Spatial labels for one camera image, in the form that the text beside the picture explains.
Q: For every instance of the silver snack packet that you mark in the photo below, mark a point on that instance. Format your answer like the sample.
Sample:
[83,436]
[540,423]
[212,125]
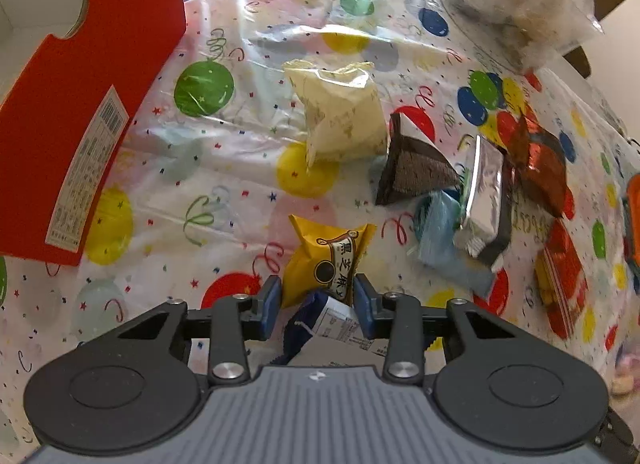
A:
[482,184]

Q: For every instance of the cream snack packet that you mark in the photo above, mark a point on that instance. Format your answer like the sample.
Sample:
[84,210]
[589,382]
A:
[345,119]

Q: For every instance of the balloon print plastic tablecloth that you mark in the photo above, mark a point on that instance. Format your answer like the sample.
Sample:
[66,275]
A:
[240,169]

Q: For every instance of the yellow snack packet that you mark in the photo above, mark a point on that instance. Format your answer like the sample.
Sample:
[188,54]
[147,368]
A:
[320,254]

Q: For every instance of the dark red foil snack packet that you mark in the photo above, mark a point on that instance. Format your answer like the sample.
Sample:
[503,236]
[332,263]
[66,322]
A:
[542,169]

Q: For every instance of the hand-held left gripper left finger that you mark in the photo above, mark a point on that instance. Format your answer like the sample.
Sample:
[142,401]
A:
[270,304]

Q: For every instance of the pastel candy packet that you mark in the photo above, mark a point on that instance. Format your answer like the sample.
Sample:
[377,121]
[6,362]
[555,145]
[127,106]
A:
[625,381]

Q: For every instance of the light blue snack packet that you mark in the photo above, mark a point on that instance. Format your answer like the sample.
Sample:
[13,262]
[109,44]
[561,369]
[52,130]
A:
[435,239]

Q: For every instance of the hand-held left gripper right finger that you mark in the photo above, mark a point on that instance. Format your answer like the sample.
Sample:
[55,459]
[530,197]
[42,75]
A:
[364,309]

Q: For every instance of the red striped snack packet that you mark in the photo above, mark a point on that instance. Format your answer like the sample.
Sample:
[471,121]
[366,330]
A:
[562,274]

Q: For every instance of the red cardboard box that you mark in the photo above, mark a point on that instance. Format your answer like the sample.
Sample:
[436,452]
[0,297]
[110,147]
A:
[75,119]

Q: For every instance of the brown triangular snack packet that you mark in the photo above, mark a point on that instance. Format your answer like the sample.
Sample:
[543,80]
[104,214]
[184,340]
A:
[410,169]

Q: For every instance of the orange packet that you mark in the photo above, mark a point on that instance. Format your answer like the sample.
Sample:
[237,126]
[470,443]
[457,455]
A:
[634,224]

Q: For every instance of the dark blue snack packet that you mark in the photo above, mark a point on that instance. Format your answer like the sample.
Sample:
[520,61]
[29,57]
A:
[325,324]

